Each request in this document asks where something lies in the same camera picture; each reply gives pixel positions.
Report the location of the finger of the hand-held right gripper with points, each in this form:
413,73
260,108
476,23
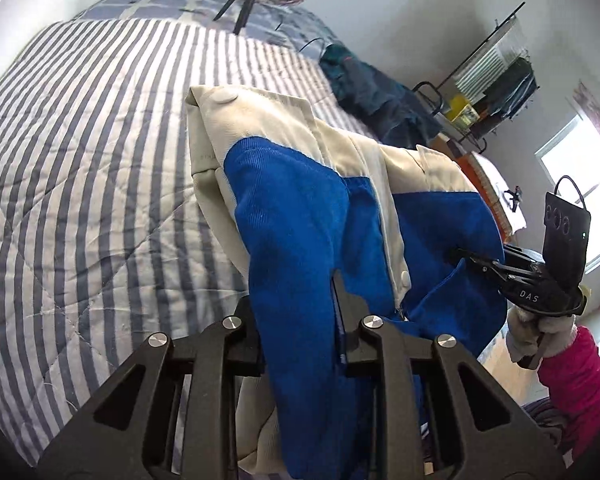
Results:
495,276
480,259

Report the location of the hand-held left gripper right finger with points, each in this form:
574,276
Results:
351,331

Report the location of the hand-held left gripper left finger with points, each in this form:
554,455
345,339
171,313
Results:
247,345

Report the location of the cream and blue jacket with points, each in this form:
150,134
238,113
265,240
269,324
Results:
300,220

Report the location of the person's right forearm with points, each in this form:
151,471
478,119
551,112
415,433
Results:
580,385

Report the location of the dark hanging clothes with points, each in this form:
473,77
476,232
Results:
510,85

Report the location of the black clothes rack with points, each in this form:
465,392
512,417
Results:
425,87

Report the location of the dark clothes pile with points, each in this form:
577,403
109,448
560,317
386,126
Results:
380,95

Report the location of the person's right hand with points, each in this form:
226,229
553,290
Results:
522,335

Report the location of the small black tripod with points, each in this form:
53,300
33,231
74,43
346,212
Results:
514,197

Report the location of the orange covered table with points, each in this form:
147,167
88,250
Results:
495,180

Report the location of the window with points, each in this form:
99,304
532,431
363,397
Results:
565,160

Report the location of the yellow box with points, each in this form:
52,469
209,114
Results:
462,110

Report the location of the dark striped cloth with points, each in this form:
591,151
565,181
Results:
545,422

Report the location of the striped hanging towel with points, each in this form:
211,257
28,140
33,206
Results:
485,65

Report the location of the blue striped blanket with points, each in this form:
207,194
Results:
105,185

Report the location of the blue plaid bed sheet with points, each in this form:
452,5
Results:
180,2

